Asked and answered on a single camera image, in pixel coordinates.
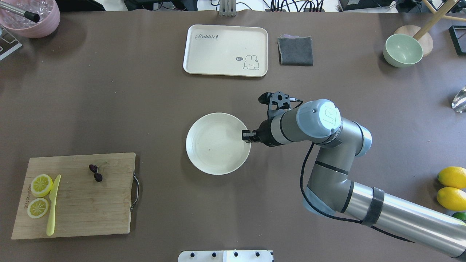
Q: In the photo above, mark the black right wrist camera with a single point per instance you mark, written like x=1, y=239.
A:
x=278, y=103

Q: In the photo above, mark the lemon slice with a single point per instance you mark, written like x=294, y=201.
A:
x=41, y=185
x=38, y=208

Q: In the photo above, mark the wooden glass stand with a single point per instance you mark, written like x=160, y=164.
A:
x=422, y=34

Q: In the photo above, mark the lemon slice upper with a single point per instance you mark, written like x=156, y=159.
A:
x=41, y=185

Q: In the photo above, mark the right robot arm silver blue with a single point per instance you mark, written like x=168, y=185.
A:
x=332, y=194

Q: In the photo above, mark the dark grey folded cloth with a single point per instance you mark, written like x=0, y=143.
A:
x=295, y=50

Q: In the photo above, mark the green lime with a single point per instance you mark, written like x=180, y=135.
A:
x=460, y=215

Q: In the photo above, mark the yellow plastic knife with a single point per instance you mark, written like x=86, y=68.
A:
x=52, y=212

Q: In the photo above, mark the aluminium frame post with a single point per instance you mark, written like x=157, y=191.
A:
x=227, y=8

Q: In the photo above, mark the cream round plate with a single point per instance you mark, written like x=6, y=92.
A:
x=214, y=144

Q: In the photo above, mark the cream rabbit tray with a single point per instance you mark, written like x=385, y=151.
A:
x=226, y=50

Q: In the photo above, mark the yellow lemon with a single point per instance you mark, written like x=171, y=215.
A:
x=453, y=199
x=453, y=176

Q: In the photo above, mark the white cup rack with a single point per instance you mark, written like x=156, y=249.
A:
x=8, y=43

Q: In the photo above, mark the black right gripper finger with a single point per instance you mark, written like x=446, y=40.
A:
x=248, y=132
x=249, y=137

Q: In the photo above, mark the yellow lemon near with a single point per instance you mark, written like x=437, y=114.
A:
x=453, y=199

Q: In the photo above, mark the yellow lemon far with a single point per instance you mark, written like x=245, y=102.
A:
x=453, y=176

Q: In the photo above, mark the green bowl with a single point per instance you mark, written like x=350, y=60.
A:
x=402, y=51

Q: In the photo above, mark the wooden cutting board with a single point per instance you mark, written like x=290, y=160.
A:
x=84, y=207

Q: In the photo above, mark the metal scoop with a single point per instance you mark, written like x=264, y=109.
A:
x=458, y=103

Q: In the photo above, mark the pink bowl with ice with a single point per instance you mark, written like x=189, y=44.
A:
x=49, y=18

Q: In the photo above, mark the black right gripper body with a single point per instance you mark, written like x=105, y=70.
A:
x=265, y=135

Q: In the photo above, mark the lemon slice lower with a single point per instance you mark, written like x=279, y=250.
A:
x=38, y=208

